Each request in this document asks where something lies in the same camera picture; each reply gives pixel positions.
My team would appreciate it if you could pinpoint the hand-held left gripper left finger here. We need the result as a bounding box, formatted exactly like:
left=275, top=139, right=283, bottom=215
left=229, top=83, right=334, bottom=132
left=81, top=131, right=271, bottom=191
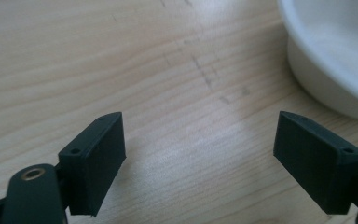
left=58, top=111, right=127, bottom=217

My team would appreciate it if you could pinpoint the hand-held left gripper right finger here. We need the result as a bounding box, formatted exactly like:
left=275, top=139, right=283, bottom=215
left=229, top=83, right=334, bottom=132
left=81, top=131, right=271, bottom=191
left=273, top=110, right=358, bottom=216

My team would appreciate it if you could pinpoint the white bowl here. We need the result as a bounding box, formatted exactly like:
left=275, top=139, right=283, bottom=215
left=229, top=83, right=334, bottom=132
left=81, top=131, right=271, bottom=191
left=277, top=0, right=358, bottom=121

